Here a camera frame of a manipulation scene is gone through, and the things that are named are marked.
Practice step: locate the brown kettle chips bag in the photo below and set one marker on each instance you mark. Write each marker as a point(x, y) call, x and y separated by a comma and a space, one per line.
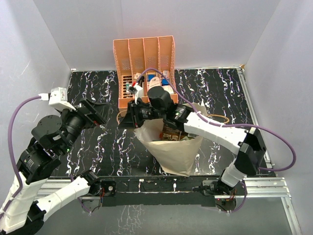
point(170, 134)

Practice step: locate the black front mounting rail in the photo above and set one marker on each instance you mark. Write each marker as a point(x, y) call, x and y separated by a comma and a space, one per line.
point(162, 190)

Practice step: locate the white label booklet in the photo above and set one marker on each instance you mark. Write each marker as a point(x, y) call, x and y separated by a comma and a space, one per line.
point(154, 82)

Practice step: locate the small white card box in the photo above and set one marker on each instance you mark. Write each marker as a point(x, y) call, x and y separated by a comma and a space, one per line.
point(169, 89)

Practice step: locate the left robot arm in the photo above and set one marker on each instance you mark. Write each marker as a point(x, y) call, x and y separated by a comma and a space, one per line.
point(22, 213)

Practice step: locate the pink plastic desk organizer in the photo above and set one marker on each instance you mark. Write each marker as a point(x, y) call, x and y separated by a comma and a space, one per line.
point(134, 56)

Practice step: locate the brown paper bag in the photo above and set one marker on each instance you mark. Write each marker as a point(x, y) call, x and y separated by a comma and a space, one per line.
point(174, 157)

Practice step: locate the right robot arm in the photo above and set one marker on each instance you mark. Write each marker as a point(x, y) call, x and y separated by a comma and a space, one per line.
point(247, 145)

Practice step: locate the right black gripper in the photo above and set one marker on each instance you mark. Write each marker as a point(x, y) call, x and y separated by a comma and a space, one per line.
point(127, 122)

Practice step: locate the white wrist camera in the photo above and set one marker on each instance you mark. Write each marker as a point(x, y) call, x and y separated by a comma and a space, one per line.
point(57, 98)
point(136, 90)

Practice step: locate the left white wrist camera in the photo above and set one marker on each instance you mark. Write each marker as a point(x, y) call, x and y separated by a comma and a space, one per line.
point(57, 98)

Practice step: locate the aluminium frame rail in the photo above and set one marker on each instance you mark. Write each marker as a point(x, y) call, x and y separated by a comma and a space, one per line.
point(269, 187)

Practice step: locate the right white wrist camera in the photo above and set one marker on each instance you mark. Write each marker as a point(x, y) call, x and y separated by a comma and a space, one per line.
point(136, 90)

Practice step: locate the green chips bag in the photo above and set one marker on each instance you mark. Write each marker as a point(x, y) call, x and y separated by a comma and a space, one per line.
point(186, 138)

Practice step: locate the green white glue stick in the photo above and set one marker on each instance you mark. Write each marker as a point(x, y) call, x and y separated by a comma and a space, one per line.
point(127, 88)

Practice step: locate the blue box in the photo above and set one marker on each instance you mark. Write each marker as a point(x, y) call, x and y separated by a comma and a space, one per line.
point(165, 82)

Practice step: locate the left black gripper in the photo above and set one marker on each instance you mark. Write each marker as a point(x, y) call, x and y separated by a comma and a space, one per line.
point(102, 111)

